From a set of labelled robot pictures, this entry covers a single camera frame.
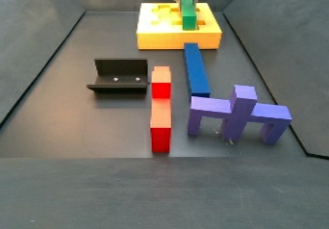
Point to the yellow slotted board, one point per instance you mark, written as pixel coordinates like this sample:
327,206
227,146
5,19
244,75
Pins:
159,30

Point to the blue long bar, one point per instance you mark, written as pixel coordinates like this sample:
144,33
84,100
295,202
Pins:
195,71

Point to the purple cross-shaped block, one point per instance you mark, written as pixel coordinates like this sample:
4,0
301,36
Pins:
236,111

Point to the green long bar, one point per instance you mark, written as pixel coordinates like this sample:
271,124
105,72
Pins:
187,15

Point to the red cross-shaped block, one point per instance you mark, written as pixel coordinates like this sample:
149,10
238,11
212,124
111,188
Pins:
160,114

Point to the black angled bracket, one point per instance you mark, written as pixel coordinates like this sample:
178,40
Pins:
120,76

